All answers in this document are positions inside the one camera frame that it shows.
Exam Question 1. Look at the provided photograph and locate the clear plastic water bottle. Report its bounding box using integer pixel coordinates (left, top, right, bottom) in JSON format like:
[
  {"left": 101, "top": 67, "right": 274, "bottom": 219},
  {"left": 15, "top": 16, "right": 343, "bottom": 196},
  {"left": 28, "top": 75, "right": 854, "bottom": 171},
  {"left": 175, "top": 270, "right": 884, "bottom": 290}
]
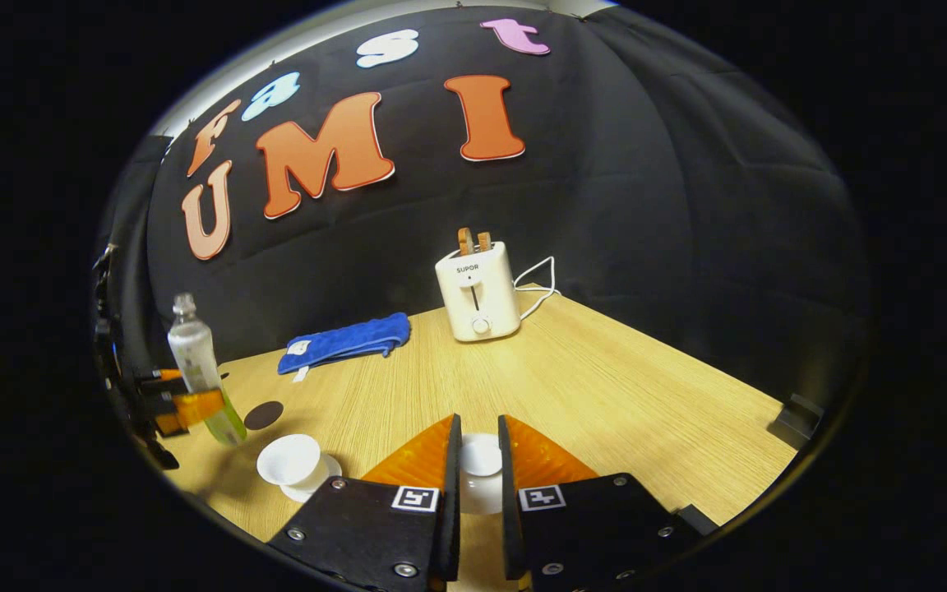
[{"left": 167, "top": 294, "right": 247, "bottom": 446}]

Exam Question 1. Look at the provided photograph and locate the white toaster cable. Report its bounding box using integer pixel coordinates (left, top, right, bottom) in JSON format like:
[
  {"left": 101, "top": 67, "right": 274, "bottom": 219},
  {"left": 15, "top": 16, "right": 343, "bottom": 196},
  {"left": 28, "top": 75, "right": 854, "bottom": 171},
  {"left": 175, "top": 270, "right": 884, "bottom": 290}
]
[{"left": 513, "top": 257, "right": 561, "bottom": 320}]

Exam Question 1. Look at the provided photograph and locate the black backdrop cloth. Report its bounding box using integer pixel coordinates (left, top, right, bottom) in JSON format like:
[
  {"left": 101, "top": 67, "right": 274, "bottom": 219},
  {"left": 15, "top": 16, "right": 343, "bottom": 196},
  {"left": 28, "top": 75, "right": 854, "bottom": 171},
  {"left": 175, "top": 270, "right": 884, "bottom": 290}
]
[{"left": 95, "top": 4, "right": 873, "bottom": 412}]

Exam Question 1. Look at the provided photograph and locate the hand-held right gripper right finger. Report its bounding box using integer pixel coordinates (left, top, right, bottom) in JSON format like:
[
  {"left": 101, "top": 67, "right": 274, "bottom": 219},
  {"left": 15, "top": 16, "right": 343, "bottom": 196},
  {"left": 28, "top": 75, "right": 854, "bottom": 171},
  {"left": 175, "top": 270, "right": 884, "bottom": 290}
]
[{"left": 497, "top": 414, "right": 721, "bottom": 592}]

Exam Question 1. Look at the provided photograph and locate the dark round coaster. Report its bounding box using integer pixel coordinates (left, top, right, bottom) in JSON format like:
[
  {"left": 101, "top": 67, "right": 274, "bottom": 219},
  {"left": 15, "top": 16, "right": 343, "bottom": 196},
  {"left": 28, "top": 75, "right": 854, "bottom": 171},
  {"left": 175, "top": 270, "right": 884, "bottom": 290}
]
[{"left": 243, "top": 400, "right": 285, "bottom": 432}]

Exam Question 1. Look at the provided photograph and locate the white toaster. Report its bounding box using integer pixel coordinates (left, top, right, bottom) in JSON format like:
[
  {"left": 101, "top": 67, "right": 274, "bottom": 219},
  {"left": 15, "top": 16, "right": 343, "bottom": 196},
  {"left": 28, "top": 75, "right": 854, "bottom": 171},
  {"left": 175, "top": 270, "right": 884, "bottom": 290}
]
[{"left": 435, "top": 241, "right": 521, "bottom": 342}]

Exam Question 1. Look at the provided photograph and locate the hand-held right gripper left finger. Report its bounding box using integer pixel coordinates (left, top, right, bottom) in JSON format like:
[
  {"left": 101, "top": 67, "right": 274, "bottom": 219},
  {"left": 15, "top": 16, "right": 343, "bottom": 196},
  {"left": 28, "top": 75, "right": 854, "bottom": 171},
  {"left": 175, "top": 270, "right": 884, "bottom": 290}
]
[{"left": 266, "top": 414, "right": 463, "bottom": 592}]

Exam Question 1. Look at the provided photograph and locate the white teacup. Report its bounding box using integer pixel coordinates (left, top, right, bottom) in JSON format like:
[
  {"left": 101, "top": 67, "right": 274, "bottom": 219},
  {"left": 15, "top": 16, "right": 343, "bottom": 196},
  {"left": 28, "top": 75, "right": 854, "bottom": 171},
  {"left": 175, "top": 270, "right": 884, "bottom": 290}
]
[{"left": 256, "top": 434, "right": 323, "bottom": 488}]

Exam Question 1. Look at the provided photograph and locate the blue towel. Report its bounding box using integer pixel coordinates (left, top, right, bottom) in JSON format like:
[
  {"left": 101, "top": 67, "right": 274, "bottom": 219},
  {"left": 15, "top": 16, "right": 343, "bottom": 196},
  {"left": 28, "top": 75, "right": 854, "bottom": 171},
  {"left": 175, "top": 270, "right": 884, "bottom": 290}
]
[{"left": 278, "top": 312, "right": 411, "bottom": 383}]

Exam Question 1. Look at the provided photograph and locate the small black block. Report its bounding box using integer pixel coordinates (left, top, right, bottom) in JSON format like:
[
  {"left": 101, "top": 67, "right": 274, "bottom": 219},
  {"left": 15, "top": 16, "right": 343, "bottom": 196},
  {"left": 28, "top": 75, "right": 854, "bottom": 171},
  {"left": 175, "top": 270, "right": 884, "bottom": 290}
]
[{"left": 767, "top": 393, "right": 824, "bottom": 449}]

